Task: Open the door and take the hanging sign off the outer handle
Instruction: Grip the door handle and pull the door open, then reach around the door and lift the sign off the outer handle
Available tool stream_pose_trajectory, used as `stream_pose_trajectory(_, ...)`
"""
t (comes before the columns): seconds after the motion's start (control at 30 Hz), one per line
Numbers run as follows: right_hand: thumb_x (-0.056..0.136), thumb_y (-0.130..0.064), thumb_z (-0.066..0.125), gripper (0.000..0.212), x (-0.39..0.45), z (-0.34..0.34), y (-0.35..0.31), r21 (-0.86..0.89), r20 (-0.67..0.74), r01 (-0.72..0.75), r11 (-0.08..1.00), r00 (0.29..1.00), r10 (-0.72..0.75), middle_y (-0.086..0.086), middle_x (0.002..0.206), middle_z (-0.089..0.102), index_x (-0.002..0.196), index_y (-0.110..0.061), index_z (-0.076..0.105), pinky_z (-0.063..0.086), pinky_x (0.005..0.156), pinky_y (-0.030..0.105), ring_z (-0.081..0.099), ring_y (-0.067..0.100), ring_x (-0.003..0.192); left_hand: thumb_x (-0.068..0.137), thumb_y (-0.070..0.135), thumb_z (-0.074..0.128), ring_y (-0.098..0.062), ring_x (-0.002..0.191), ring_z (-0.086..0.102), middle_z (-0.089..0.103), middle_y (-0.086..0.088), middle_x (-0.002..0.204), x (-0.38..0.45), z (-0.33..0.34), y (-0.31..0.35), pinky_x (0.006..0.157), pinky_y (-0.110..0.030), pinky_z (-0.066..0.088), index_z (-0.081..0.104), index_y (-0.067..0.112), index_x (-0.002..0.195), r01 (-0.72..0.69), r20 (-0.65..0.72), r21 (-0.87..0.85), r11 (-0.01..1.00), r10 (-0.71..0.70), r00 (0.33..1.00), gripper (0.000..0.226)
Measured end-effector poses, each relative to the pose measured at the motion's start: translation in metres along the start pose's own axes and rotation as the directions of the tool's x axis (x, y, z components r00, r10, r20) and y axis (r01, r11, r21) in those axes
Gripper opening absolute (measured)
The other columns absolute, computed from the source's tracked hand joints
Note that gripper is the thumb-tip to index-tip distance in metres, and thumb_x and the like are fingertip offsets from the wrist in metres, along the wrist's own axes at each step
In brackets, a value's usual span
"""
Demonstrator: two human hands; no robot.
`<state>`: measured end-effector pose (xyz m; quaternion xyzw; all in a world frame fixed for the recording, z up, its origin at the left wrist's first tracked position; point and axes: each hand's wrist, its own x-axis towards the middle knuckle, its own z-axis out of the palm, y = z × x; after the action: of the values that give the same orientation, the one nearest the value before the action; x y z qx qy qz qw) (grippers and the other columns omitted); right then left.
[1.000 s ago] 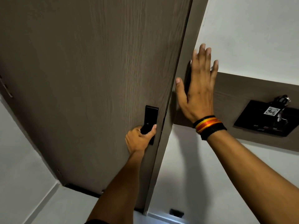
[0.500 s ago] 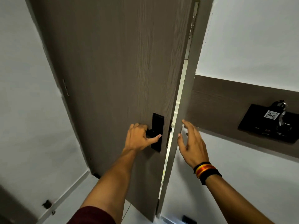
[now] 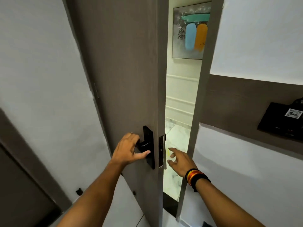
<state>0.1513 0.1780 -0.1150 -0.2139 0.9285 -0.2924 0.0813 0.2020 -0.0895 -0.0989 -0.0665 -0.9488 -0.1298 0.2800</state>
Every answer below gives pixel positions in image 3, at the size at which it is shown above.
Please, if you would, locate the brown wood wall panel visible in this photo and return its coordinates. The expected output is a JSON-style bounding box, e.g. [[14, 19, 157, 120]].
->
[[200, 74, 303, 161]]

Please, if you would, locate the dark brown door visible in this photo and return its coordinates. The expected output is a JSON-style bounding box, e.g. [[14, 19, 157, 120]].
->
[[0, 107, 65, 227]]

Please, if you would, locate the silver door latch plate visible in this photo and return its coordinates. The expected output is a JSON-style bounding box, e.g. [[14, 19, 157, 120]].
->
[[158, 135, 166, 169]]

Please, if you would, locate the black wrist band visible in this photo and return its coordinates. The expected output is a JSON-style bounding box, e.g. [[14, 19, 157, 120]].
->
[[190, 174, 211, 193]]

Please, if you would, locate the person's left forearm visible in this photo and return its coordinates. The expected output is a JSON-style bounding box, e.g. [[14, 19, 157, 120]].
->
[[56, 158, 130, 227]]

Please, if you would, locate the person's right hand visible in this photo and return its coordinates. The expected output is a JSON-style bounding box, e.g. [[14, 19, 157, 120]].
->
[[167, 148, 198, 178]]

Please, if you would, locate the person's left hand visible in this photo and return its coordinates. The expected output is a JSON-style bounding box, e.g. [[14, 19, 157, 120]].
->
[[111, 132, 151, 166]]

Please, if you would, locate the grey-brown door frame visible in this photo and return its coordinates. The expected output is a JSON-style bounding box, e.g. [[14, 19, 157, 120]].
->
[[176, 0, 225, 222]]

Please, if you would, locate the person's right forearm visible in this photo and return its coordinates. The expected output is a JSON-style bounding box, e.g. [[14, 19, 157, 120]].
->
[[195, 179, 267, 227]]

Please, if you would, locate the black door handle lock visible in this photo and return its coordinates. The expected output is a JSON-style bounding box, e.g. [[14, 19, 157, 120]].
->
[[135, 126, 156, 170]]

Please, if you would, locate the framed abstract painting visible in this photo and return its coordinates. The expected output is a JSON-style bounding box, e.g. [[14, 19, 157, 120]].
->
[[172, 1, 212, 60]]

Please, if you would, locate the grey-brown wooden door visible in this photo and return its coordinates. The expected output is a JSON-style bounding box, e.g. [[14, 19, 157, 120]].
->
[[62, 0, 169, 227]]

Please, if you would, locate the black box with white label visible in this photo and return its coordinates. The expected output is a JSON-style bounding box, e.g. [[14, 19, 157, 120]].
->
[[257, 98, 303, 140]]

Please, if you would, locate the red yellow thread bracelet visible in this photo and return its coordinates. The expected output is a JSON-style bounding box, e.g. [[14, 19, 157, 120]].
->
[[186, 169, 202, 185]]

